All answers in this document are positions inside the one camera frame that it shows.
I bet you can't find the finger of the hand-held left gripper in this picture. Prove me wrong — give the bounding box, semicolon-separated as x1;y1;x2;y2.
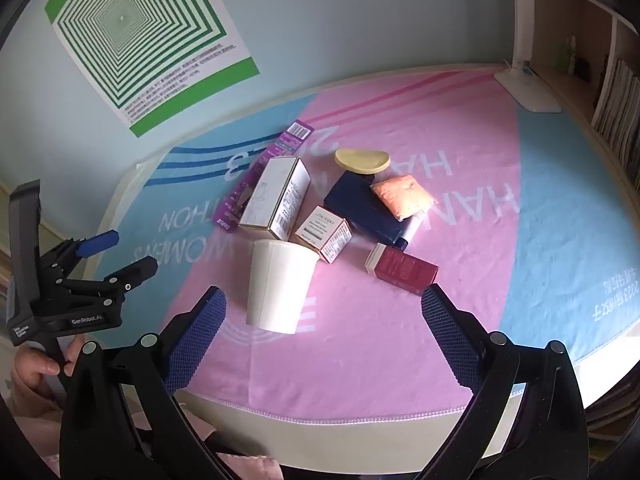
62;256;159;297
41;230;120;282

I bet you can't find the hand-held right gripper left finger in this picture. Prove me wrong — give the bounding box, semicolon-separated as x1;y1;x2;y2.
59;286;227;480

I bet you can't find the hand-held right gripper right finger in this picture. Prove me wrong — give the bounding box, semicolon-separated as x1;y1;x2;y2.
420;283;591;480

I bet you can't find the dark red box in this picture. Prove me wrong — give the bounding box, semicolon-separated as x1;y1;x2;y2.
365;242;440;296

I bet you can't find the small white and red box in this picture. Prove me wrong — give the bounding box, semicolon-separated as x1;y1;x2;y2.
295;205;352;264

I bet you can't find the person's left hand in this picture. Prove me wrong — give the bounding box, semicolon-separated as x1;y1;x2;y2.
11;337;85;396

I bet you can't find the pink and blue printed towel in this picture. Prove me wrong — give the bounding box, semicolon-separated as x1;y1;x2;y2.
95;62;640;416

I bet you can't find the white paper cup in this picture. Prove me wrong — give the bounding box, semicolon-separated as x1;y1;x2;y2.
246;239;320;335

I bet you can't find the white tube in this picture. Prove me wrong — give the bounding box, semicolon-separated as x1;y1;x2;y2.
395;212;426;251

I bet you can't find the person's pink clothing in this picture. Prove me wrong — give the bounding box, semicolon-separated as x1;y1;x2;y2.
30;405;283;480

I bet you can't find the orange plastic packet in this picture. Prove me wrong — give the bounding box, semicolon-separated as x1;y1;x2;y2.
370;175;434;222

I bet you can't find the tall white cardboard box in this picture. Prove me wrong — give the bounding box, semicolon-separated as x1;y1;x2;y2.
238;156;312;241

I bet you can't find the navy blue case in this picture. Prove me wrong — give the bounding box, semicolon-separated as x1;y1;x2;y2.
323;171;408;246

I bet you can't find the flat purple package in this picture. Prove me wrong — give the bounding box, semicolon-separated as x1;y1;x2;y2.
212;120;315;231

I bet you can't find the yellow oval sponge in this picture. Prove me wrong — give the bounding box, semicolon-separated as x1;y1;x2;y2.
334;148;391;176

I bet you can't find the white lamp base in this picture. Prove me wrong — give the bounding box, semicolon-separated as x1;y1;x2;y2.
494;0;562;114

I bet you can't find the light wooden bookshelf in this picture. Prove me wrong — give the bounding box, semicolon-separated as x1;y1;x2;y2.
510;0;640;441

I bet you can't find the row of upright magazines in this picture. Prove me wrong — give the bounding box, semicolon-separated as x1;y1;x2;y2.
591;57;640;176

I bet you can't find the green bottle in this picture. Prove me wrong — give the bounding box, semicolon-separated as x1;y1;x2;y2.
559;36;576;73

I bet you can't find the green striped wall poster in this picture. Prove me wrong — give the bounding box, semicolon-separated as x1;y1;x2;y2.
44;0;261;138

